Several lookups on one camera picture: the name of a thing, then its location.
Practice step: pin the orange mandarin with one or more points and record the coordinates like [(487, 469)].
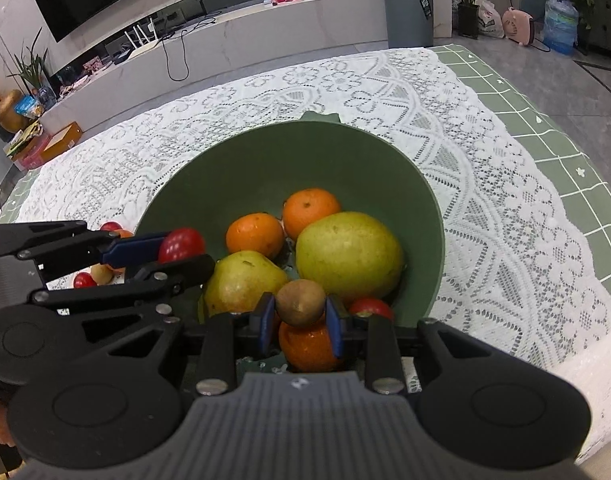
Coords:
[(259, 232), (124, 233), (308, 348), (306, 207)]

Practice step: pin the red cherry tomato top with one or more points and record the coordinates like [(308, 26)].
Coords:
[(181, 244)]

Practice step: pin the white lace tablecloth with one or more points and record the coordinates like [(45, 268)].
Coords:
[(517, 274)]

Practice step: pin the blue water jug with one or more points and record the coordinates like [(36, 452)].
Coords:
[(560, 31)]

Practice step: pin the orange cardboard box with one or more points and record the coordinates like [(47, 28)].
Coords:
[(62, 141)]

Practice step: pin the white tv console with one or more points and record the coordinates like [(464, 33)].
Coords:
[(233, 41)]

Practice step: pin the small brown kiwi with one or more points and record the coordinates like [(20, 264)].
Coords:
[(300, 302), (102, 274)]

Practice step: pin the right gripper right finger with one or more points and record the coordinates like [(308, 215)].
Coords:
[(369, 337)]

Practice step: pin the large green pear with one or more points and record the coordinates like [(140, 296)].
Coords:
[(350, 254)]

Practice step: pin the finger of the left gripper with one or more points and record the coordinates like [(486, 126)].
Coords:
[(133, 251), (153, 284)]

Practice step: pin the white plastic bag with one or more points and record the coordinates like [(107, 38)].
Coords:
[(489, 21)]

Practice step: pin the brown pear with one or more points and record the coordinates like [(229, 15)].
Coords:
[(239, 281)]

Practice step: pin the pink small heater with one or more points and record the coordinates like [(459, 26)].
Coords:
[(518, 26)]

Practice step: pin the red cherry tomato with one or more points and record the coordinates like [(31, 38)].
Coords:
[(181, 244), (84, 280), (362, 308)]

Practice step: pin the golden gourd ornament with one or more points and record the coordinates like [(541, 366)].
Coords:
[(10, 120)]

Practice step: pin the green grid table mat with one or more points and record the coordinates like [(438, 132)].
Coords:
[(585, 192)]

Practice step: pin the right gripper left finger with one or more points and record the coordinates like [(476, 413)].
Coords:
[(229, 337)]

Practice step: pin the grey trash bin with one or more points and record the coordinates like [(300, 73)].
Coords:
[(409, 23)]

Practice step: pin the green colander bowl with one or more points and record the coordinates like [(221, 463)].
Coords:
[(257, 170)]

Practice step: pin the white wifi router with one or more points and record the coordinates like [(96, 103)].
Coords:
[(143, 37)]

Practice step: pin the potted plant left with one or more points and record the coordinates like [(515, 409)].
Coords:
[(30, 67)]

